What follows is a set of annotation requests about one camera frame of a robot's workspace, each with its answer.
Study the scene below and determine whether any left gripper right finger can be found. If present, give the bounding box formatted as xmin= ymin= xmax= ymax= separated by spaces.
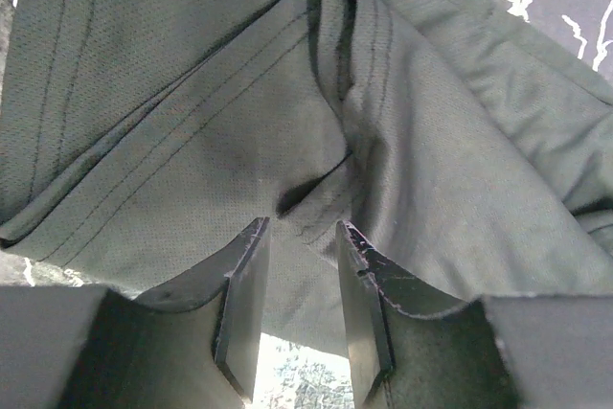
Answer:
xmin=335 ymin=221 xmax=612 ymax=408

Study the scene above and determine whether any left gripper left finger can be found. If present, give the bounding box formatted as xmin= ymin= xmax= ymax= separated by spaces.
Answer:
xmin=1 ymin=217 xmax=270 ymax=408

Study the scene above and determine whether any black t-shirt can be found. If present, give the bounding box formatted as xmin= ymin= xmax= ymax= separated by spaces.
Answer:
xmin=1 ymin=0 xmax=612 ymax=354

